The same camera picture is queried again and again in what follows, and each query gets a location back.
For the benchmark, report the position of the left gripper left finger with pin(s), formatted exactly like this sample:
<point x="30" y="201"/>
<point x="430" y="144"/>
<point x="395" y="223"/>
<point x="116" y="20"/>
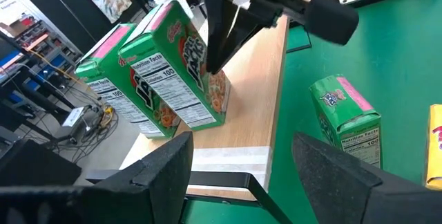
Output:
<point x="155" y="182"/>

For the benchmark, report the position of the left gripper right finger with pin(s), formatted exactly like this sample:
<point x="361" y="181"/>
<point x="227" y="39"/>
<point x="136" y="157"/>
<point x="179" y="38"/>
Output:
<point x="345" y="189"/>

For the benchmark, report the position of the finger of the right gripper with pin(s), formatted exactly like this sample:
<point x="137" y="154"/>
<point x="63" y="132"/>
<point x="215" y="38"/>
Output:
<point x="248" y="23"/>
<point x="217" y="27"/>

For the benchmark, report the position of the green Apple Jacks cereal box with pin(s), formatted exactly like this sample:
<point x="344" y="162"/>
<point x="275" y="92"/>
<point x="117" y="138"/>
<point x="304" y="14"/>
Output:
<point x="165" y="79"/>
<point x="114" y="99"/>
<point x="345" y="113"/>

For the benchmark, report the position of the yellow Corn Pops cereal box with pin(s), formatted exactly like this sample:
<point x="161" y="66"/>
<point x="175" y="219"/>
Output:
<point x="435" y="148"/>

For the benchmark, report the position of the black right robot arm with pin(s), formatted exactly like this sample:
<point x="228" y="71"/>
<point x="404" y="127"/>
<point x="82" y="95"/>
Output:
<point x="331" y="20"/>

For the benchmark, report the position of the wooden shelf with black legs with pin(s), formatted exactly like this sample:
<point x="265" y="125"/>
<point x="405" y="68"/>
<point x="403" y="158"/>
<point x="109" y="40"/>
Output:
<point x="248" y="106"/>

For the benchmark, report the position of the white labelled box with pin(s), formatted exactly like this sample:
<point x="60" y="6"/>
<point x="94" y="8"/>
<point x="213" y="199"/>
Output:
<point x="72" y="117"/>

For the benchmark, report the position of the black case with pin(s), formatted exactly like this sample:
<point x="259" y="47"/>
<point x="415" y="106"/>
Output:
<point x="34" y="165"/>

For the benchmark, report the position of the black room divider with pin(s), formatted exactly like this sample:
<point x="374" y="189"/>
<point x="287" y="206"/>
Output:
<point x="69" y="13"/>

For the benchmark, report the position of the storage rack with bins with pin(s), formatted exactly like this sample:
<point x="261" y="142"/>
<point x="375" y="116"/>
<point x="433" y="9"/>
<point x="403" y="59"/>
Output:
<point x="41" y="47"/>

